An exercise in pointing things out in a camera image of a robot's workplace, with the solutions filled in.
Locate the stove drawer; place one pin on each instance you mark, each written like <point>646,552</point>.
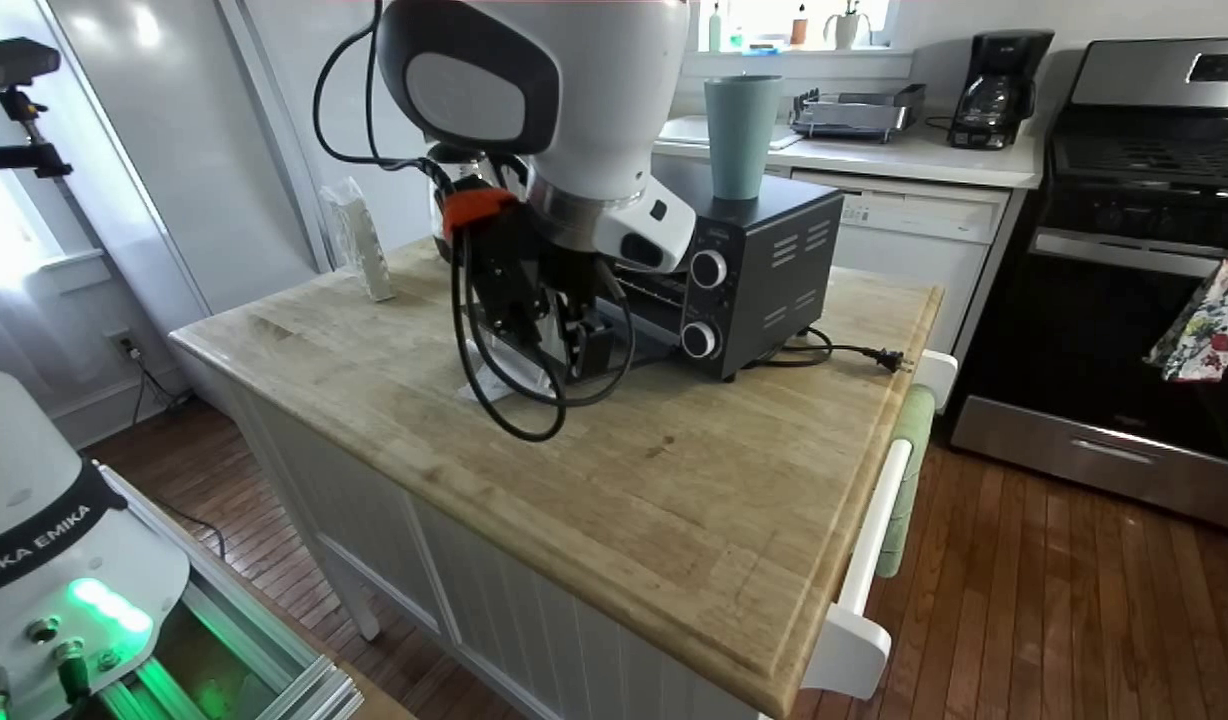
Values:
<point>1104,455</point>

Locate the brown bottle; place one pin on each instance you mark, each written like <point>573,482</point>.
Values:
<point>799,27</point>

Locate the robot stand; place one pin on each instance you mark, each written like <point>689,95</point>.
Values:
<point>274,665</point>

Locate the white towel rail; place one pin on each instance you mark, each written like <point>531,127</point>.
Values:
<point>864,600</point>

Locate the green towel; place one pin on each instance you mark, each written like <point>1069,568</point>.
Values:
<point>906,480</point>

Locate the black coffee maker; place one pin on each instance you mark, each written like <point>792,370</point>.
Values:
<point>999,95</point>

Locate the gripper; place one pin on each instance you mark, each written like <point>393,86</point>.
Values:
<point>509,270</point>

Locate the clear plastic packet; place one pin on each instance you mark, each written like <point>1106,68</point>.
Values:
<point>364,245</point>

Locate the green bottle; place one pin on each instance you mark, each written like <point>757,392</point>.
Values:
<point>715,30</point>

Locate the wall socket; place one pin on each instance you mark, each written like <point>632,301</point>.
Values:
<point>126,345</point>

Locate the mini oven door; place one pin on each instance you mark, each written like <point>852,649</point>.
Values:
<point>634,350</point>

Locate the black mini oven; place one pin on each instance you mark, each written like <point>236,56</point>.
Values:
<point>774,260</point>

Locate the grey dish rack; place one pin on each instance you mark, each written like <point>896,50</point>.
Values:
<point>854,115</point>

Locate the camera on mount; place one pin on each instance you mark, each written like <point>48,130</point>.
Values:
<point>14,65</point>

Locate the glass kettle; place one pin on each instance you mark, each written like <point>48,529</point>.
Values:
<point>454,195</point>

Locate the stainless steel stove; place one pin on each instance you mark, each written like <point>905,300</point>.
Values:
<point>1104,300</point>

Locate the mini oven knob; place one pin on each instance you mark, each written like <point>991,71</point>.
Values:
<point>708,268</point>
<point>698,340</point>

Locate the floral kitchen towel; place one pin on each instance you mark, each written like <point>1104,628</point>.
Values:
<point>1209,325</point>

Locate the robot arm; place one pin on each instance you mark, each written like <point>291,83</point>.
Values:
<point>594,100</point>

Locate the white plant pot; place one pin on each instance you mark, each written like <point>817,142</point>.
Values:
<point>847,30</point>

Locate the teal plastic cup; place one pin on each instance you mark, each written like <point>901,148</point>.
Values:
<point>742,135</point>

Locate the white dishwasher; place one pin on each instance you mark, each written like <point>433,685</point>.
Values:
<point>924,250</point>

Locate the white plastic wrapper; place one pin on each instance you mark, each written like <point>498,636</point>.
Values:
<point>499,380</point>

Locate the stove oven door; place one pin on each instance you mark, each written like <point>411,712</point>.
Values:
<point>1084,340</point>

